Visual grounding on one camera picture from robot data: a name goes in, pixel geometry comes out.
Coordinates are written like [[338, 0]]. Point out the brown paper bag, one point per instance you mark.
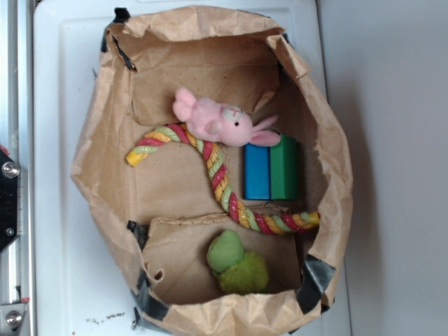
[[158, 218]]

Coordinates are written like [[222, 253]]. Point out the blue wooden block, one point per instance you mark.
[[256, 172]]

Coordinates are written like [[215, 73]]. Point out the pink plush bunny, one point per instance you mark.
[[209, 120]]

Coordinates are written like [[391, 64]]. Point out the green wooden block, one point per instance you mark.
[[284, 183]]

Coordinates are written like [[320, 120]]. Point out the green plush toy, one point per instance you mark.
[[236, 270]]

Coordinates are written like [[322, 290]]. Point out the white plastic tray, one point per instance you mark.
[[79, 288]]

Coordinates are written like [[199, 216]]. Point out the black metal bracket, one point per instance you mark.
[[10, 171]]

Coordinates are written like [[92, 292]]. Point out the aluminium frame rail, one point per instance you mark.
[[18, 288]]

